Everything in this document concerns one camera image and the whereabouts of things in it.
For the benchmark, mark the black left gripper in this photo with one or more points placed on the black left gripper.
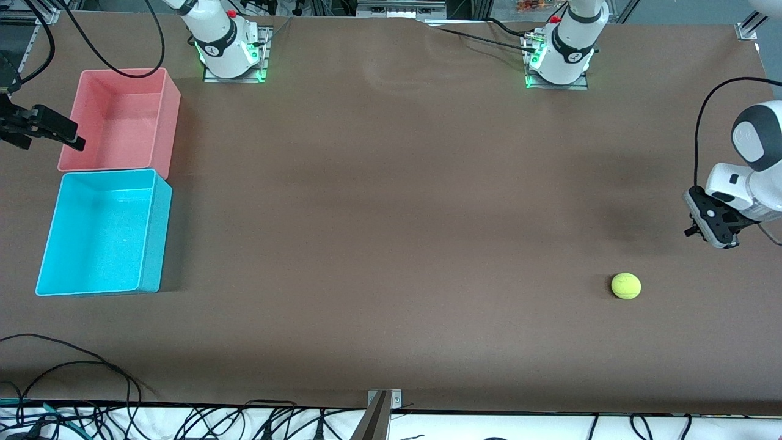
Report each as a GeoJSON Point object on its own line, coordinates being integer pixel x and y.
{"type": "Point", "coordinates": [691, 230]}

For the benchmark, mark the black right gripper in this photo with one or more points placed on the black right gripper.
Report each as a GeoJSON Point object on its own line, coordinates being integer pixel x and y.
{"type": "Point", "coordinates": [18, 120]}

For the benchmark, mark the yellow-green tennis ball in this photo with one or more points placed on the yellow-green tennis ball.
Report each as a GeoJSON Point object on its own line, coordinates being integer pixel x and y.
{"type": "Point", "coordinates": [626, 286]}

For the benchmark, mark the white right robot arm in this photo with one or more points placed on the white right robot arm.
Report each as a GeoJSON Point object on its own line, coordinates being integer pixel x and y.
{"type": "Point", "coordinates": [220, 43]}

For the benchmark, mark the pink plastic bin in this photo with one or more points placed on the pink plastic bin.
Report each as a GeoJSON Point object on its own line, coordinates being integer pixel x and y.
{"type": "Point", "coordinates": [122, 122]}

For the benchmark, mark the blue plastic bin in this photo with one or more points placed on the blue plastic bin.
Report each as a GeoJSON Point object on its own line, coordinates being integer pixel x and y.
{"type": "Point", "coordinates": [98, 238]}

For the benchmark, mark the orange background items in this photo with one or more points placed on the orange background items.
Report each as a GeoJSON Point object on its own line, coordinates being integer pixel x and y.
{"type": "Point", "coordinates": [534, 5]}

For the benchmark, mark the brown table cover sheet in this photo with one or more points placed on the brown table cover sheet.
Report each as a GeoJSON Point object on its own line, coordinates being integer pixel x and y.
{"type": "Point", "coordinates": [391, 214]}

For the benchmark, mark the grey metal box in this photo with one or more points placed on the grey metal box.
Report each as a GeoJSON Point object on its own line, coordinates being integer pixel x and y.
{"type": "Point", "coordinates": [400, 7]}

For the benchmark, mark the grey metal bar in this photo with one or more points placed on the grey metal bar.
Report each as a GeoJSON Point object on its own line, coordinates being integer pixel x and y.
{"type": "Point", "coordinates": [372, 425]}

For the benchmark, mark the aluminium frame profile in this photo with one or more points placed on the aluminium frame profile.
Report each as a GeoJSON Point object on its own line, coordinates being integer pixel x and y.
{"type": "Point", "coordinates": [750, 27]}
{"type": "Point", "coordinates": [36, 15]}

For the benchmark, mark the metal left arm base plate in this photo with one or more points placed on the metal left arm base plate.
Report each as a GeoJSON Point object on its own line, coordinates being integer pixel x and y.
{"type": "Point", "coordinates": [580, 85]}

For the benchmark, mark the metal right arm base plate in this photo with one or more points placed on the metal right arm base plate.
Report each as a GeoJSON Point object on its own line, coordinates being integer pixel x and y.
{"type": "Point", "coordinates": [264, 61]}

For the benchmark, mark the silver table edge bracket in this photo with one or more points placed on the silver table edge bracket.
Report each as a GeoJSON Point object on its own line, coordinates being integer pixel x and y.
{"type": "Point", "coordinates": [396, 400]}

